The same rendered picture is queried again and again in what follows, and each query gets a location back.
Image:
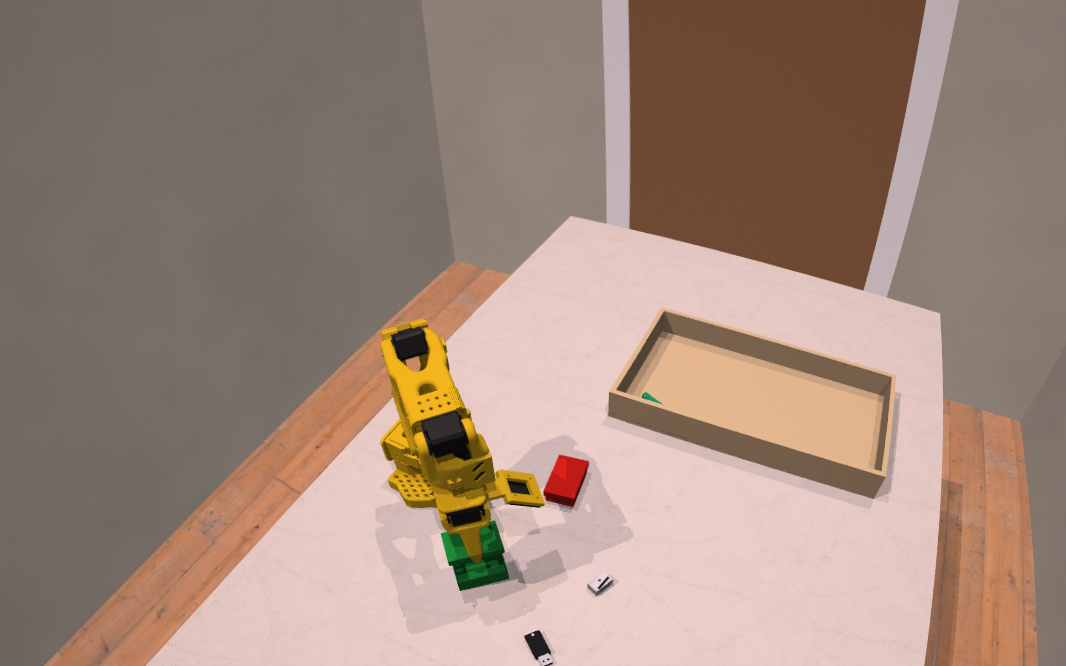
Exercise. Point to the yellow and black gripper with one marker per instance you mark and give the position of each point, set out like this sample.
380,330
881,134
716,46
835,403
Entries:
464,506

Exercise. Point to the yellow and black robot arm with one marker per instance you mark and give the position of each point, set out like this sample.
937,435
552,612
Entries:
437,423

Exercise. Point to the black usb flash drive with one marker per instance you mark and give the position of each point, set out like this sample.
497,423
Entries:
539,647

